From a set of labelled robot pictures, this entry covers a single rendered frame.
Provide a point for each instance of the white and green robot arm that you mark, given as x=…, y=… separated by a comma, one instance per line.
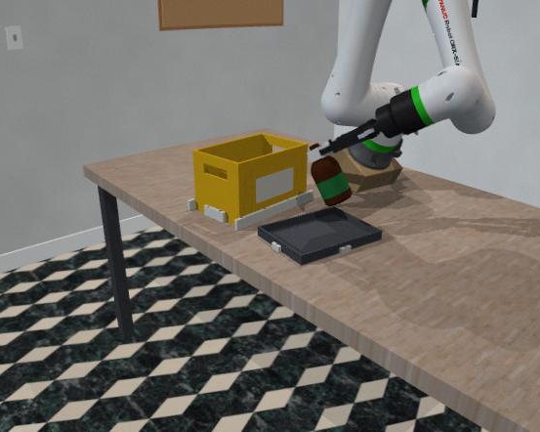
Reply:
x=459, y=92

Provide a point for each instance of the brown bottle with green label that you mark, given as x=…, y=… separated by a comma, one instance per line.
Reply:
x=330, y=180

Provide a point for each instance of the yellow crate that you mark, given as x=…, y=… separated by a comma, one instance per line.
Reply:
x=253, y=184

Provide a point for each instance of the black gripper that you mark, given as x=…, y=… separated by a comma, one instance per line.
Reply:
x=383, y=123

